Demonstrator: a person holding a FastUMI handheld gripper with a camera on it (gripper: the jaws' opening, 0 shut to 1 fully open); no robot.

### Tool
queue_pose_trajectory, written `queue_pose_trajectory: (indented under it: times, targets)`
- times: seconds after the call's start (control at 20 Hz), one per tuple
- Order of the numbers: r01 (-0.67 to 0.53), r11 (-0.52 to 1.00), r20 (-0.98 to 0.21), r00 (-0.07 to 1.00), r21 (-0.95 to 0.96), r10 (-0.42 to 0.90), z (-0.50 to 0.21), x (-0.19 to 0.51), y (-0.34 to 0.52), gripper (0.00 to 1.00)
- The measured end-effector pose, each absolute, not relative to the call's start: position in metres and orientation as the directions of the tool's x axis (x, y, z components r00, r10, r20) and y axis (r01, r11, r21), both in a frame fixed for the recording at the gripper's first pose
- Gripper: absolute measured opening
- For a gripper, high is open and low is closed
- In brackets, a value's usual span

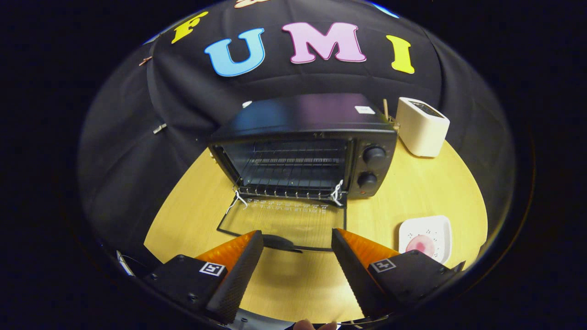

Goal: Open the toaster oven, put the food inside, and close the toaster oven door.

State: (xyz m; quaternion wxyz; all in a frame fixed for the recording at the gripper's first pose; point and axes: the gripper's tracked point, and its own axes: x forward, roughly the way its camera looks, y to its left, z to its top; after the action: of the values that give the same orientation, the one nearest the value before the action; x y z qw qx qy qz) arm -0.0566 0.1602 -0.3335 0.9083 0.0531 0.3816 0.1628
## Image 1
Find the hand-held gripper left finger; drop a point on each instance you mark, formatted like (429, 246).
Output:
(238, 279)

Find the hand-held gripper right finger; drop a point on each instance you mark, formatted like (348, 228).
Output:
(353, 279)

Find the pink round food piece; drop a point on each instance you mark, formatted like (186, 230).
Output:
(419, 245)

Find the white square plate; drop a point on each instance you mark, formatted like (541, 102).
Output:
(438, 229)

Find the black toaster oven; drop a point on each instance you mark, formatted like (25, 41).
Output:
(302, 114)

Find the white bread toaster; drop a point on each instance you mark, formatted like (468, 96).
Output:
(419, 133)

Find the wooden stick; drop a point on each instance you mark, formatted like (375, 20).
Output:
(386, 109)

